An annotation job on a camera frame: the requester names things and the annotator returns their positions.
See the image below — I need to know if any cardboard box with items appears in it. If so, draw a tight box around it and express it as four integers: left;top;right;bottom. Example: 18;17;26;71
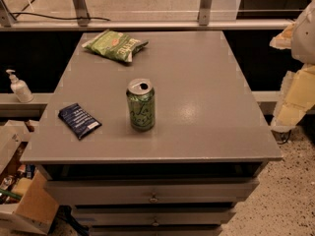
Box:
0;120;58;235

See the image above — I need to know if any grey drawer cabinet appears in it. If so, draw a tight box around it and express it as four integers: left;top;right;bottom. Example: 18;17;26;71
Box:
23;31;281;236

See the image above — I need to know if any black cable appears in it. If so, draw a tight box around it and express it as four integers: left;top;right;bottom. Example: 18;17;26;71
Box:
9;11;112;22

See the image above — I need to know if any green jalapeno chip bag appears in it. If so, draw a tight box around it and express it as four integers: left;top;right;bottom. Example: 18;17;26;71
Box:
82;29;149;63

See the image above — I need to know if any green soda can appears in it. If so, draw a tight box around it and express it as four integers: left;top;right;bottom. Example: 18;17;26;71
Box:
126;79;156;132

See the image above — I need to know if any white pump bottle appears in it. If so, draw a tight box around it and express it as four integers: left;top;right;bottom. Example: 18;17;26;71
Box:
6;69;33;103

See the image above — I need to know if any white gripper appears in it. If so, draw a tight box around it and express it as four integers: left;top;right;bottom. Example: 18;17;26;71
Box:
270;0;315;133

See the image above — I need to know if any grey metal railing frame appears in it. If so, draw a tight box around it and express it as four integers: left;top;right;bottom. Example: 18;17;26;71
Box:
0;0;315;32

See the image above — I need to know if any dark blue snack packet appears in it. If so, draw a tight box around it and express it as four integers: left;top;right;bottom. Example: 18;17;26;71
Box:
58;103;101;140

